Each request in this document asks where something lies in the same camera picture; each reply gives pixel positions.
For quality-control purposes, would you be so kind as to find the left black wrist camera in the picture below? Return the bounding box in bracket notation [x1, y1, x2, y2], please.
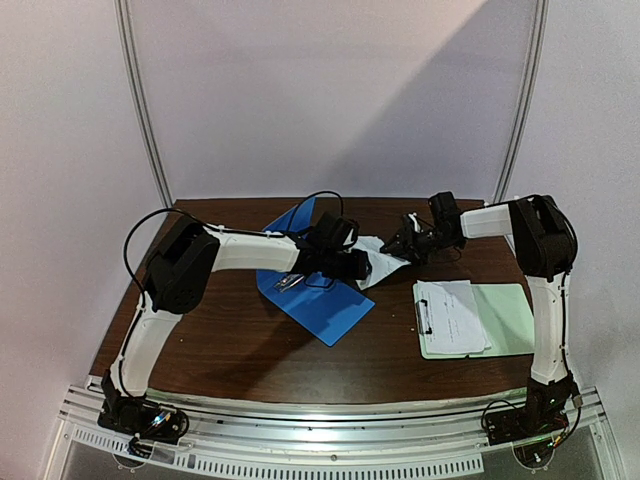
[306, 212, 359, 251]

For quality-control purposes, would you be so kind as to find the right aluminium frame post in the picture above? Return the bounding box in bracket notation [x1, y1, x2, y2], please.
[492, 0, 549, 203]

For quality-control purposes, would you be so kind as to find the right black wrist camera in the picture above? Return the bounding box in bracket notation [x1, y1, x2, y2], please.
[403, 191, 461, 233]

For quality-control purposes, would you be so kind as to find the white paper sheets stack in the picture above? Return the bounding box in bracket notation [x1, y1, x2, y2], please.
[412, 280, 491, 358]

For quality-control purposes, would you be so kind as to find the green clipboard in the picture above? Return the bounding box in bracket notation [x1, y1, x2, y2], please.
[420, 281, 534, 360]

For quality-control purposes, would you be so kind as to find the metal clipboard clip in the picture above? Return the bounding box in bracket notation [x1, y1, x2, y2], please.
[415, 299, 433, 335]

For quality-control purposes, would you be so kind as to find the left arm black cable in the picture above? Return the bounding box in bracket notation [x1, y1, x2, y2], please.
[122, 189, 346, 301]

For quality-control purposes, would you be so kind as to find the blue folder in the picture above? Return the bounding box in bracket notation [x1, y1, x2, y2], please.
[255, 196, 377, 349]

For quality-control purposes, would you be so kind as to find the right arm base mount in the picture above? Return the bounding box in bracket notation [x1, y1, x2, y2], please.
[480, 399, 582, 472]

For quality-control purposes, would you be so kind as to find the white paper sheet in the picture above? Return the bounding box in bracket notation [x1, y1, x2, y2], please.
[355, 236, 410, 291]

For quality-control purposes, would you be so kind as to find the aluminium front rail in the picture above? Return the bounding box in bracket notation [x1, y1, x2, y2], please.
[45, 379, 622, 479]

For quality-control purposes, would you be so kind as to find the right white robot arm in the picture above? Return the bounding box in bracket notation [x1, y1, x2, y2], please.
[381, 192, 579, 436]

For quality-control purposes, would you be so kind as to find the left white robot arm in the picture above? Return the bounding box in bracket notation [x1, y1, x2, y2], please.
[103, 217, 371, 434]

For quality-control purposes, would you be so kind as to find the aluminium frame post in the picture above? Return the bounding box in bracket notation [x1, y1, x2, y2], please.
[114, 0, 174, 207]
[492, 0, 549, 203]

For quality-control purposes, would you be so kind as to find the metal folder clip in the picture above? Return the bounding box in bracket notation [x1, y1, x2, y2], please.
[274, 273, 306, 293]

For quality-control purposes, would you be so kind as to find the left aluminium frame post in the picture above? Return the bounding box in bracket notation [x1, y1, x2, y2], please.
[114, 0, 174, 207]

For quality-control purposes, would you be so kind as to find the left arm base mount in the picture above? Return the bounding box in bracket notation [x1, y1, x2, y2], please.
[97, 383, 190, 459]

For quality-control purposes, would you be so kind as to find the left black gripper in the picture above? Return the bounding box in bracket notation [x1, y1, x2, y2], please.
[320, 248, 370, 280]

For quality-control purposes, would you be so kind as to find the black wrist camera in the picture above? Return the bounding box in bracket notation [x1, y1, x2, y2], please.
[403, 191, 461, 233]
[306, 212, 359, 251]

